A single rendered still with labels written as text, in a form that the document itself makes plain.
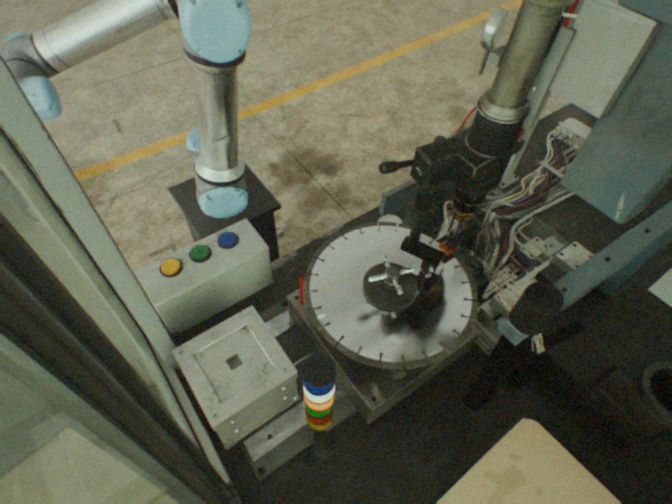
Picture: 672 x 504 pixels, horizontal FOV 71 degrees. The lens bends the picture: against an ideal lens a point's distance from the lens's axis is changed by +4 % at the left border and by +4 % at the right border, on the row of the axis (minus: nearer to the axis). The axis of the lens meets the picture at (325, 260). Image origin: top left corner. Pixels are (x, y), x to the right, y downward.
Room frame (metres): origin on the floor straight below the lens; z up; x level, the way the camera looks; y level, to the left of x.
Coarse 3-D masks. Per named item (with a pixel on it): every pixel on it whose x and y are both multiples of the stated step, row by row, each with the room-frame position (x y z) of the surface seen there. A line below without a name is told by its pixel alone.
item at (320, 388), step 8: (312, 360) 0.25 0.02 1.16; (320, 360) 0.25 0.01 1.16; (328, 360) 0.25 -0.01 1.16; (304, 368) 0.24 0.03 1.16; (312, 368) 0.24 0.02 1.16; (320, 368) 0.24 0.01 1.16; (328, 368) 0.24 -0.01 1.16; (304, 376) 0.23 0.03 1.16; (312, 376) 0.23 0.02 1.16; (320, 376) 0.23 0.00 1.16; (328, 376) 0.23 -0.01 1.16; (304, 384) 0.23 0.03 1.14; (312, 384) 0.22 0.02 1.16; (320, 384) 0.22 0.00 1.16; (328, 384) 0.22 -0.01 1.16; (312, 392) 0.22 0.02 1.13; (320, 392) 0.22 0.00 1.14; (328, 392) 0.22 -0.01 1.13
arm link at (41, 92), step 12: (12, 60) 0.81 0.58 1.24; (12, 72) 0.77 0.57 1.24; (24, 72) 0.78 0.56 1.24; (36, 72) 0.80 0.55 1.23; (24, 84) 0.74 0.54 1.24; (36, 84) 0.74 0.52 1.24; (48, 84) 0.76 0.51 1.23; (36, 96) 0.72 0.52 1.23; (48, 96) 0.73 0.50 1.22; (36, 108) 0.71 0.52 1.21; (48, 108) 0.72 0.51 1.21; (60, 108) 0.75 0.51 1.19
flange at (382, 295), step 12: (384, 264) 0.56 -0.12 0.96; (396, 264) 0.56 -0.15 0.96; (408, 276) 0.53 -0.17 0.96; (372, 288) 0.50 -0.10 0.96; (384, 288) 0.49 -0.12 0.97; (396, 288) 0.49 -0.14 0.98; (408, 288) 0.50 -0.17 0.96; (372, 300) 0.47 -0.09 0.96; (384, 300) 0.47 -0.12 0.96; (396, 300) 0.47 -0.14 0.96; (408, 300) 0.47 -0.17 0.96
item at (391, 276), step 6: (384, 258) 0.55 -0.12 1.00; (390, 270) 0.51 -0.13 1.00; (396, 270) 0.51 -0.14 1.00; (402, 270) 0.52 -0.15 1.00; (408, 270) 0.52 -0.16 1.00; (414, 270) 0.52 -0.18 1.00; (372, 276) 0.50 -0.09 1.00; (378, 276) 0.50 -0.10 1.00; (384, 276) 0.50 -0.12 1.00; (390, 276) 0.50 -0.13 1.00; (396, 276) 0.50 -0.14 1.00; (390, 282) 0.50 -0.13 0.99; (396, 282) 0.49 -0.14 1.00
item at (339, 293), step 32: (320, 256) 0.59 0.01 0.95; (352, 256) 0.59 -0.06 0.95; (448, 256) 0.59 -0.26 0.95; (320, 288) 0.50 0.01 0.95; (352, 288) 0.50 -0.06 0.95; (448, 288) 0.51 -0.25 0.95; (320, 320) 0.43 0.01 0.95; (352, 320) 0.43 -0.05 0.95; (384, 320) 0.43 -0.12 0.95; (416, 320) 0.43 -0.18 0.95; (448, 320) 0.43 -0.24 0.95; (384, 352) 0.36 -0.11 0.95; (416, 352) 0.36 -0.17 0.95
